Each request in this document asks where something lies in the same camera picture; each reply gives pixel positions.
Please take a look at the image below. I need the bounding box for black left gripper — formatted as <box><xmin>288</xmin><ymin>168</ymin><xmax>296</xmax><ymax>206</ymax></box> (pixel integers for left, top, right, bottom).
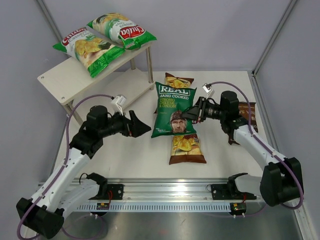
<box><xmin>99</xmin><ymin>108</ymin><xmax>151</xmax><ymax>138</ymax></box>

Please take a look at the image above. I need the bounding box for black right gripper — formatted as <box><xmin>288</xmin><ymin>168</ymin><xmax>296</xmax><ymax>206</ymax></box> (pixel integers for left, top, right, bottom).
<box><xmin>180</xmin><ymin>96</ymin><xmax>227</xmax><ymax>122</ymax></box>

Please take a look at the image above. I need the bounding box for green Real hand cooked bag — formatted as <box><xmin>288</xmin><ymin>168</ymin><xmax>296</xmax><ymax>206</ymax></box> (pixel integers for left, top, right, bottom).
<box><xmin>151</xmin><ymin>82</ymin><xmax>197</xmax><ymax>138</ymax></box>

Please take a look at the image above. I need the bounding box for brown Chuba barbecue chips bag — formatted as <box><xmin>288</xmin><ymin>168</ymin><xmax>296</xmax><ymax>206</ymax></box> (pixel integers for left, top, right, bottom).
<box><xmin>169</xmin><ymin>133</ymin><xmax>207</xmax><ymax>165</ymax></box>

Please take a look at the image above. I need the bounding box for green Chuba chips bag small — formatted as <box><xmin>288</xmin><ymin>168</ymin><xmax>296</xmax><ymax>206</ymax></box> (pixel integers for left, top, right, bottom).
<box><xmin>52</xmin><ymin>27</ymin><xmax>125</xmax><ymax>78</ymax></box>

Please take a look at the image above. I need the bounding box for green Chuba chips bag large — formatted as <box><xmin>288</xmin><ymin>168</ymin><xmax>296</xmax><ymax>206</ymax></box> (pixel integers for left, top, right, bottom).
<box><xmin>87</xmin><ymin>13</ymin><xmax>157</xmax><ymax>50</ymax></box>

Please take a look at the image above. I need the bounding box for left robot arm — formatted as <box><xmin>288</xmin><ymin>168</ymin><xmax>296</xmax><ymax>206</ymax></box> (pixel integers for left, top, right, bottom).
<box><xmin>16</xmin><ymin>105</ymin><xmax>151</xmax><ymax>240</ymax></box>

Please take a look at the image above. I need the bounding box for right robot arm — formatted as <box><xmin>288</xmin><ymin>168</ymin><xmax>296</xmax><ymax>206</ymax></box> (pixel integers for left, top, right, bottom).
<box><xmin>182</xmin><ymin>90</ymin><xmax>304</xmax><ymax>209</ymax></box>

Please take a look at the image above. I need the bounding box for white two-tier wooden shelf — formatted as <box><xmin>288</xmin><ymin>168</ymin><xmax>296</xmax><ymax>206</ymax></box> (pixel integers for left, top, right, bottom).
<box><xmin>37</xmin><ymin>42</ymin><xmax>155</xmax><ymax>115</ymax></box>

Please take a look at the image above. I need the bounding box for brown Kettle sea salt bag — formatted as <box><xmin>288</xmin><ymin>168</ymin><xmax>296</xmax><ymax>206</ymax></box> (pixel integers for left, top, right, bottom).
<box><xmin>227</xmin><ymin>101</ymin><xmax>258</xmax><ymax>147</ymax></box>

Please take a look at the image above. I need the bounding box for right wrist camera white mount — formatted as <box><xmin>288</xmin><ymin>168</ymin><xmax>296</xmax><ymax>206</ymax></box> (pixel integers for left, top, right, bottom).
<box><xmin>202</xmin><ymin>83</ymin><xmax>215</xmax><ymax>99</ymax></box>

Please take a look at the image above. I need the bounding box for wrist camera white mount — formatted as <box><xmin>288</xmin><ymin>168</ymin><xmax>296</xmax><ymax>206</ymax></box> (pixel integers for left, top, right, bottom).
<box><xmin>202</xmin><ymin>83</ymin><xmax>215</xmax><ymax>99</ymax></box>
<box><xmin>111</xmin><ymin>94</ymin><xmax>127</xmax><ymax>115</ymax></box>

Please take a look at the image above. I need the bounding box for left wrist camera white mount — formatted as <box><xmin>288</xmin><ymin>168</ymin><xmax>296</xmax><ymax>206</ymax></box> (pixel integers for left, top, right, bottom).
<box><xmin>111</xmin><ymin>94</ymin><xmax>127</xmax><ymax>115</ymax></box>

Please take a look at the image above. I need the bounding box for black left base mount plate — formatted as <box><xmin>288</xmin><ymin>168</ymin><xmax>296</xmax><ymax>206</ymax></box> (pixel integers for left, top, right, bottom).
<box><xmin>94</xmin><ymin>184</ymin><xmax>124</xmax><ymax>200</ymax></box>

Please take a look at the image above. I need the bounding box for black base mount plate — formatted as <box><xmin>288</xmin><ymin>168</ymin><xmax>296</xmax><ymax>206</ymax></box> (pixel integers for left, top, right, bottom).
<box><xmin>94</xmin><ymin>184</ymin><xmax>124</xmax><ymax>200</ymax></box>
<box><xmin>210</xmin><ymin>184</ymin><xmax>257</xmax><ymax>201</ymax></box>

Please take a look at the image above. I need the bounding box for white slotted cable duct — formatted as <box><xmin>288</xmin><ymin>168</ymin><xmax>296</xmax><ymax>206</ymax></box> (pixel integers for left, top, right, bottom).
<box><xmin>76</xmin><ymin>202</ymin><xmax>231</xmax><ymax>213</ymax></box>

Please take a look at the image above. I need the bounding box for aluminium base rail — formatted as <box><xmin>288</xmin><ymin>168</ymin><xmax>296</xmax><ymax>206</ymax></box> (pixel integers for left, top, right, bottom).
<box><xmin>37</xmin><ymin>177</ymin><xmax>305</xmax><ymax>202</ymax></box>

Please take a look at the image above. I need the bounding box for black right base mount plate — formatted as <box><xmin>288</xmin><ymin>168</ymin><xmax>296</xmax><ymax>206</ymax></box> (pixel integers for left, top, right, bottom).
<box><xmin>210</xmin><ymin>184</ymin><xmax>257</xmax><ymax>201</ymax></box>

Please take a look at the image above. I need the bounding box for right aluminium frame post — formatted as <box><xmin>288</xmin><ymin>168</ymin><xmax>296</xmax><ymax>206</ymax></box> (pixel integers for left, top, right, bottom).
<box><xmin>251</xmin><ymin>0</ymin><xmax>299</xmax><ymax>77</ymax></box>

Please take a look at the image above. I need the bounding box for aluminium frame post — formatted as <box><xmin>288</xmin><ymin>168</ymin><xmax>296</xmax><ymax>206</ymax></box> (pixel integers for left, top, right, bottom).
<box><xmin>251</xmin><ymin>0</ymin><xmax>299</xmax><ymax>77</ymax></box>
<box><xmin>35</xmin><ymin>0</ymin><xmax>63</xmax><ymax>42</ymax></box>

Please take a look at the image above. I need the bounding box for left aluminium frame post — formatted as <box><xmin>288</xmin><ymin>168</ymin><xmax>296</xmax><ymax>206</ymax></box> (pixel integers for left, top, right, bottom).
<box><xmin>35</xmin><ymin>0</ymin><xmax>63</xmax><ymax>42</ymax></box>

